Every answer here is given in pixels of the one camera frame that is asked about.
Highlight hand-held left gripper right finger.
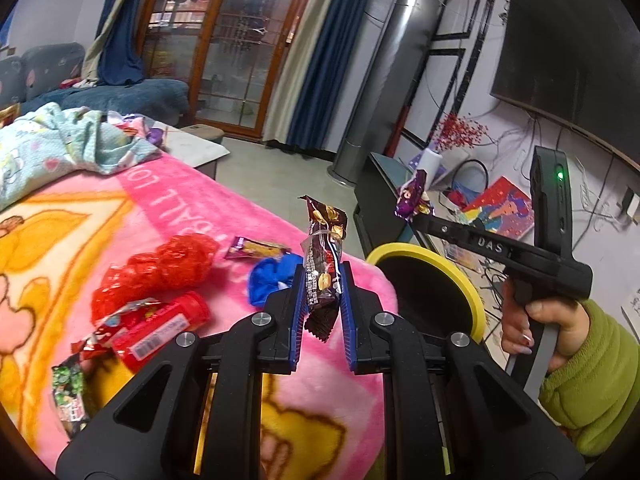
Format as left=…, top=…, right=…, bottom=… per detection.
left=340, top=261, right=586, bottom=480

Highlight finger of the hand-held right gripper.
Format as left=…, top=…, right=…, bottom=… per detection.
left=411, top=211, right=464, bottom=244

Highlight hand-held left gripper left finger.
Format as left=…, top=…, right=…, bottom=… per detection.
left=55, top=262, right=306, bottom=480

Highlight purple snack wrapper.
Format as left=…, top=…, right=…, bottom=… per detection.
left=395, top=168, right=434, bottom=224

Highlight blue plastic bag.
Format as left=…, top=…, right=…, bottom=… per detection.
left=248, top=254, right=306, bottom=310

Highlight brown snack wrapper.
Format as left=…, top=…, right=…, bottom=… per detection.
left=298, top=195, right=349, bottom=344

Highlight yellow-rimmed black trash bin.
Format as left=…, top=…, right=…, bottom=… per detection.
left=366, top=242, right=487, bottom=345

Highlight purple yellow candy wrapper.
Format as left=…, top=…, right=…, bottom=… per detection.
left=223, top=236, right=292, bottom=260

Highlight red cylindrical container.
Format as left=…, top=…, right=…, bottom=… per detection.
left=110, top=290, right=211, bottom=375

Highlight red plastic bag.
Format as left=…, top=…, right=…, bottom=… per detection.
left=91, top=233, right=221, bottom=327

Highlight red snack wrapper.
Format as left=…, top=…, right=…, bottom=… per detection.
left=74, top=298, right=171, bottom=362

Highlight green snack packet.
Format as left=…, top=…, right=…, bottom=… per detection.
left=52, top=354, right=94, bottom=437

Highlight person's right forearm green sleeve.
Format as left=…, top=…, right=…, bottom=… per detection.
left=537, top=300, right=640, bottom=459

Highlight person's right hand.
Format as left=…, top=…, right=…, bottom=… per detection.
left=500, top=278, right=594, bottom=375

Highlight colourful portrait painting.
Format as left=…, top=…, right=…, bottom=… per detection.
left=461, top=175, right=537, bottom=242

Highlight white ribbed vase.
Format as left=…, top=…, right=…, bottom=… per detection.
left=417, top=148, right=444, bottom=192

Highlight long television cabinet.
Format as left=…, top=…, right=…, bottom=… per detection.
left=352, top=152, right=640, bottom=361

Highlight pink printed blanket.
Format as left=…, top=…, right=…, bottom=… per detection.
left=0, top=152, right=399, bottom=476

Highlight silver tower air conditioner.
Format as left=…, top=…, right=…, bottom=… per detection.
left=327, top=0, right=444, bottom=187

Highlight white top coffee table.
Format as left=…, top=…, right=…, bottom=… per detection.
left=149, top=120, right=231, bottom=182

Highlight blue curtain with beige lining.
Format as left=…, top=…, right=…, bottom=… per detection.
left=261, top=0, right=382, bottom=152
left=81, top=0, right=157, bottom=87

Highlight round grey stool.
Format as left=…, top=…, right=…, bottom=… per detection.
left=179, top=123, right=225, bottom=144

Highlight purple bag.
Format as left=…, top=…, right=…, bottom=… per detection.
left=106, top=112, right=166, bottom=149

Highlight blue grey sofa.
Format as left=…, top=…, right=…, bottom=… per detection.
left=0, top=42, right=191, bottom=129

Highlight wooden sliding glass door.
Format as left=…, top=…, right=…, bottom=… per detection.
left=134, top=0, right=322, bottom=139

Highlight light blue printed quilt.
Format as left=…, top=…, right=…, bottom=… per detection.
left=0, top=102, right=164, bottom=212

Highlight basket with black hoop handle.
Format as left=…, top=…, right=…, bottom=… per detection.
left=439, top=158, right=489, bottom=207

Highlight tangled black cables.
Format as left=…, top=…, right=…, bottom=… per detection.
left=474, top=254, right=512, bottom=322

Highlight hanging black cables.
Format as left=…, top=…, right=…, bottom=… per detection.
left=500, top=115, right=640, bottom=241

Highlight black wall television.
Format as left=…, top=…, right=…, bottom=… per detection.
left=489, top=0, right=640, bottom=162

